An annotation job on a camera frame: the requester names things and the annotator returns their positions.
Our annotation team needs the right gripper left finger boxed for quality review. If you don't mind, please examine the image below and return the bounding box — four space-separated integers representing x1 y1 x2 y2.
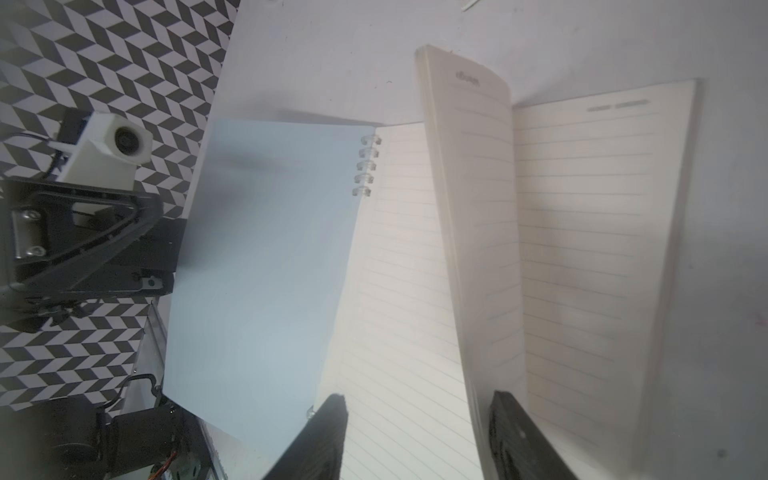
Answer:
264 394 348 480

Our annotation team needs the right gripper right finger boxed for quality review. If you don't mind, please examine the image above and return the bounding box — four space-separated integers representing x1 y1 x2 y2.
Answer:
489 391 577 480

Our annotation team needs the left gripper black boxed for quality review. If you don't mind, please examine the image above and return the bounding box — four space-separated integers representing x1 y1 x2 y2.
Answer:
1 177 186 330

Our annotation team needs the large white spiral notebook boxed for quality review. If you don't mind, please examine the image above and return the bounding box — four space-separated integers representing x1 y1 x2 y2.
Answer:
163 45 698 479

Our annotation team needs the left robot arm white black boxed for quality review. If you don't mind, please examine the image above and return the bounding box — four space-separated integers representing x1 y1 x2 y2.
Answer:
1 177 216 479

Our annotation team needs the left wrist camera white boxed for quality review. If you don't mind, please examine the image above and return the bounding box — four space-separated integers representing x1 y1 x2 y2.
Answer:
49 109 154 190

